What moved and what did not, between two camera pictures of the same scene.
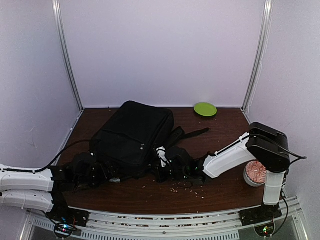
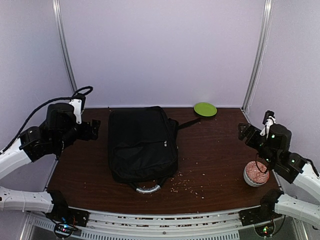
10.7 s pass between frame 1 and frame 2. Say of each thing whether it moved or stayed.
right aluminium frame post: stayed
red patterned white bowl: stayed
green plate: stayed
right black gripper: moved
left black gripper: moved
